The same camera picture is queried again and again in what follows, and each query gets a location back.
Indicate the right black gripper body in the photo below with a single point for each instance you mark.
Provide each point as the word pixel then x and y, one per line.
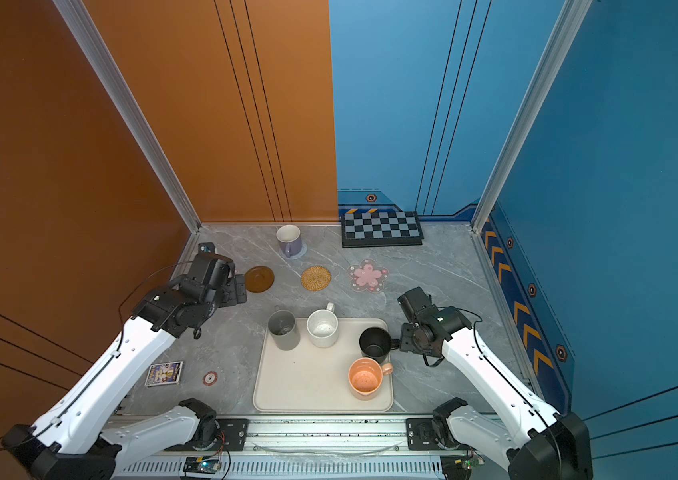
pixel 410 340

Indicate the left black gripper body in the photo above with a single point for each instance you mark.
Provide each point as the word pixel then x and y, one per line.
pixel 231 297

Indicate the black mug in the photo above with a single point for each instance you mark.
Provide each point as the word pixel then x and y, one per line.
pixel 377 343

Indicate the brown wooden round coaster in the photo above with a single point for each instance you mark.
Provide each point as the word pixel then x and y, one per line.
pixel 259 279

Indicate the pink flower coaster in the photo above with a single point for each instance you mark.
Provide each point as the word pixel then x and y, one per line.
pixel 367 277

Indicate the orange mug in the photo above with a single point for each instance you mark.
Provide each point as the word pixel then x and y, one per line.
pixel 366 376

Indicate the white mug purple handle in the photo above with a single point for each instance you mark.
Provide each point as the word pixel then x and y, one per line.
pixel 289 239

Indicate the rattan woven round coaster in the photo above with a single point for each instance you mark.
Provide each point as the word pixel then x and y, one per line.
pixel 315 278

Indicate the grey woven round coaster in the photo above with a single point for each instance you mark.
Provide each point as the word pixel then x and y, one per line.
pixel 303 250

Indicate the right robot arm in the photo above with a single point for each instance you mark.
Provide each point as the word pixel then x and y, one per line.
pixel 507 396

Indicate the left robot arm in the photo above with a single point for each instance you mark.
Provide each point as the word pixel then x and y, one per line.
pixel 103 386

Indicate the purple card box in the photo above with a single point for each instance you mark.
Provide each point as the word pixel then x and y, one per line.
pixel 164 374

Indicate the grey mug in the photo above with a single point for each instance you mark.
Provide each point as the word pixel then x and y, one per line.
pixel 283 329

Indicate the white speckled mug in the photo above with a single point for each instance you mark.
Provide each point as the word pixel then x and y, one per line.
pixel 322 326

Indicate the black chessboard box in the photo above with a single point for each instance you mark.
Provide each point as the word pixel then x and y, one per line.
pixel 381 228

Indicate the cream serving tray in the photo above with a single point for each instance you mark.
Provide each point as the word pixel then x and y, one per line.
pixel 309 379

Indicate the right circuit board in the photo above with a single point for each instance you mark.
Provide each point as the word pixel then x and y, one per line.
pixel 459 468

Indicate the circuit board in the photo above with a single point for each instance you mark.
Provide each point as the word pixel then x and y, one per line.
pixel 459 468
pixel 201 466

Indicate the left circuit board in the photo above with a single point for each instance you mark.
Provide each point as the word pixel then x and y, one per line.
pixel 201 466

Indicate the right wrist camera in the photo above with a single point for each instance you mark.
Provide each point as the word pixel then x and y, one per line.
pixel 416 305

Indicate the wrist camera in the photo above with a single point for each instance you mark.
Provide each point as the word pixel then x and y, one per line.
pixel 210 274
pixel 416 305

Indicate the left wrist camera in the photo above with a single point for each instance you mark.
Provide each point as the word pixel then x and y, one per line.
pixel 210 274

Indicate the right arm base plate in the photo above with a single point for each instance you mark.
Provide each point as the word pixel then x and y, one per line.
pixel 421 436

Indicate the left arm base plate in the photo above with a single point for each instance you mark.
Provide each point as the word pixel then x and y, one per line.
pixel 230 436

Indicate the aluminium front rail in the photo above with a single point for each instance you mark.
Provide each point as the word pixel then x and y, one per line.
pixel 327 447

